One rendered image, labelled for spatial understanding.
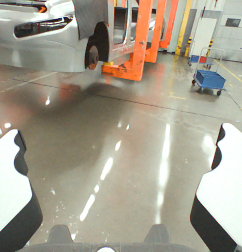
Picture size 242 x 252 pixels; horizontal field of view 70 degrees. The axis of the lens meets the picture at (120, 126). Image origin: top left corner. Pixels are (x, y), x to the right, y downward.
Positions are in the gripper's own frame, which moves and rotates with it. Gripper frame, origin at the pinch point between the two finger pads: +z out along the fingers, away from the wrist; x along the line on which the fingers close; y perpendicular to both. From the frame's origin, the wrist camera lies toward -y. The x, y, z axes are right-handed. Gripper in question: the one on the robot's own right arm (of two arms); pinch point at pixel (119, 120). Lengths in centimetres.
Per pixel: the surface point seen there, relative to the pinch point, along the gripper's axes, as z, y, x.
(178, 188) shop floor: 104, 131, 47
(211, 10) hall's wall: 1136, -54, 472
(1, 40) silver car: 181, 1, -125
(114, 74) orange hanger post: 285, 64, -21
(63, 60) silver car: 189, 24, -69
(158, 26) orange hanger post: 460, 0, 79
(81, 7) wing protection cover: 206, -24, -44
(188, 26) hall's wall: 1163, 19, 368
